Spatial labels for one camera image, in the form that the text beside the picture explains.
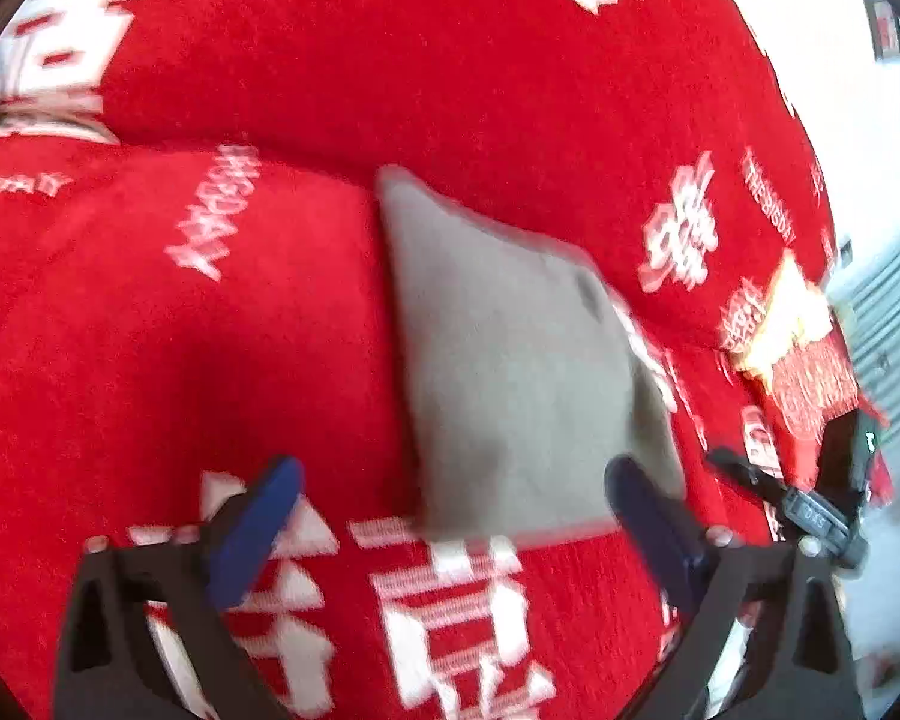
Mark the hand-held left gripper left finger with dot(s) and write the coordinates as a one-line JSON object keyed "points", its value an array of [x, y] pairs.
{"points": [[255, 532]]}

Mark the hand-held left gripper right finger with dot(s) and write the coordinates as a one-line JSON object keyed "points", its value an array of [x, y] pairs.
{"points": [[649, 532]]}

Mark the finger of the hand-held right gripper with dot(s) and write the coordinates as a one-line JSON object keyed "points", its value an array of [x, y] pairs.
{"points": [[750, 481]]}

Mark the grey knit garment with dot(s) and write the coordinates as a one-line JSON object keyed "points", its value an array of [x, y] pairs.
{"points": [[510, 360]]}

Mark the red and gold cushion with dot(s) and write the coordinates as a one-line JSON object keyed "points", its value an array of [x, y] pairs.
{"points": [[795, 360]]}

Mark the grey ribbed radiator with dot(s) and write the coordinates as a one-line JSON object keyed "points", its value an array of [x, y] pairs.
{"points": [[889, 300]]}

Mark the red printed blanket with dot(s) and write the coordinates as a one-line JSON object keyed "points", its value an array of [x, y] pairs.
{"points": [[345, 90]]}

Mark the wall picture frame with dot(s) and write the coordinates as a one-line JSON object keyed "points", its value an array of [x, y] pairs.
{"points": [[885, 26]]}

